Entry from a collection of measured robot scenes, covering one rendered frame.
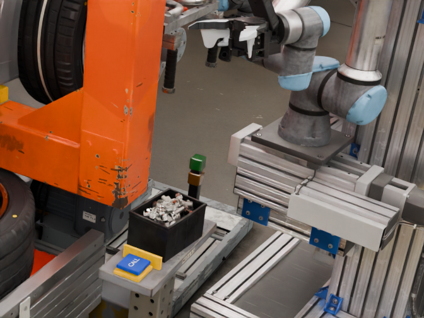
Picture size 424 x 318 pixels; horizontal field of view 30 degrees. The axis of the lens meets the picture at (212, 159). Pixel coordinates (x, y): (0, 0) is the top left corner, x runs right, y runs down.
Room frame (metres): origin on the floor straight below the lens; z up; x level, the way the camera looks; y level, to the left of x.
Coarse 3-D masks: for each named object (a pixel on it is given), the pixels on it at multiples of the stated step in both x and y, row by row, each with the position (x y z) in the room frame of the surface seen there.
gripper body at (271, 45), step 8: (256, 16) 1.68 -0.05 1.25; (280, 16) 1.70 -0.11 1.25; (240, 24) 1.64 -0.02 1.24; (256, 24) 1.62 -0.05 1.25; (280, 24) 1.69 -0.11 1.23; (232, 32) 1.65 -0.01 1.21; (272, 32) 1.68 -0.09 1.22; (280, 32) 1.69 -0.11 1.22; (232, 40) 1.65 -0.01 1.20; (256, 40) 1.63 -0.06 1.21; (264, 40) 1.63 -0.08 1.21; (272, 40) 1.69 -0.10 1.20; (280, 40) 1.69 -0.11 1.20; (232, 48) 1.64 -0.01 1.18; (240, 48) 1.65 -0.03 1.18; (256, 48) 1.63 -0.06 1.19; (264, 48) 1.63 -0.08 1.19; (272, 48) 1.68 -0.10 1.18; (280, 48) 1.70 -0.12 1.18; (264, 56) 1.63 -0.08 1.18
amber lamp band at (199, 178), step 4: (188, 176) 2.16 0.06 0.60; (192, 176) 2.15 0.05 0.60; (196, 176) 2.15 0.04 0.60; (200, 176) 2.15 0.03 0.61; (188, 180) 2.16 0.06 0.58; (192, 180) 2.15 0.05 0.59; (196, 180) 2.15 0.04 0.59; (200, 180) 2.15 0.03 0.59; (192, 184) 2.15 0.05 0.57; (196, 184) 2.15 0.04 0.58; (200, 184) 2.16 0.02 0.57
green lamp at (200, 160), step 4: (192, 156) 2.16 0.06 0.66; (196, 156) 2.17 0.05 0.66; (200, 156) 2.17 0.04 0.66; (204, 156) 2.18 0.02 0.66; (192, 160) 2.15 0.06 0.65; (196, 160) 2.15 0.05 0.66; (200, 160) 2.15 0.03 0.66; (204, 160) 2.16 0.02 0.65; (192, 164) 2.15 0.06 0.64; (196, 164) 2.15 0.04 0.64; (200, 164) 2.14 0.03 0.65; (204, 164) 2.17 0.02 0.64; (192, 168) 2.15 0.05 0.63; (196, 168) 2.15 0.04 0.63; (200, 168) 2.15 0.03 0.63
